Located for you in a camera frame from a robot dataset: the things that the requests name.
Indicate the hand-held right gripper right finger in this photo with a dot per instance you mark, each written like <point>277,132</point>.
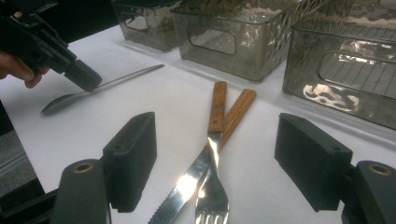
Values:
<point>311,161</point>

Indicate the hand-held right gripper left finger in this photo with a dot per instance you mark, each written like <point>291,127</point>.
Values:
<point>130,161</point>

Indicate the metal spoon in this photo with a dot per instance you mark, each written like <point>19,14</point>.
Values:
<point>62,104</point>

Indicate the grey transparent plastic bin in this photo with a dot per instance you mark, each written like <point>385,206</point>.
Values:
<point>305,81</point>
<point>146,34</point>
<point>249,59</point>

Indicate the white table sheet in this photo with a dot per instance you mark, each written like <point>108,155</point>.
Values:
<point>155,93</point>

